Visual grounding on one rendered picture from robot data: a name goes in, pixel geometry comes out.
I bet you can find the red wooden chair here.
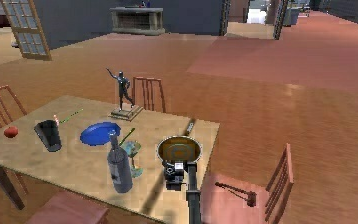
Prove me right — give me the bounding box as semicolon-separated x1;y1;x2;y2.
132;76;167;114
25;190;110;224
199;142;295;224
0;84;29;136

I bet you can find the round metal frying pan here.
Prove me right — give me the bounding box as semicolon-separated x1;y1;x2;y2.
156;118;203;165

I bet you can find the green pencil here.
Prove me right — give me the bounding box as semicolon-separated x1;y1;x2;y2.
118;127;137;147
59;108;85;125

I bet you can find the blue round plate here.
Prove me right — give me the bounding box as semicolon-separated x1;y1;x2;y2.
79;121;122;147

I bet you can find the wooden door with glass panes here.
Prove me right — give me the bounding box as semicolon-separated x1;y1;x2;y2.
0;0;53;62

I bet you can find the teal wine glass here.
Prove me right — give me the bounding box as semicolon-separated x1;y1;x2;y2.
120;140;144;179

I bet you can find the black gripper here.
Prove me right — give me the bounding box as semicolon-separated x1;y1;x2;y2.
162;161;187;192

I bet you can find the black cup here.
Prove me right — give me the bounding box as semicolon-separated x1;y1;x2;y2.
33;119;63;153

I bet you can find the grey bin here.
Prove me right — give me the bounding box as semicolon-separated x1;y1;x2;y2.
282;6;302;28

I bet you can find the dark human figure statue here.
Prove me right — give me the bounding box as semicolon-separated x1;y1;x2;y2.
106;67;145;122

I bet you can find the red apple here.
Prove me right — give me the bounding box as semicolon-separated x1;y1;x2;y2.
3;125;20;139

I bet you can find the dark wine bottle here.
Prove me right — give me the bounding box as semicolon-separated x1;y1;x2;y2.
106;131;134;194

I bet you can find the light wooden dining table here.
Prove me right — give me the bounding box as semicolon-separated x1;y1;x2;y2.
0;94;221;224

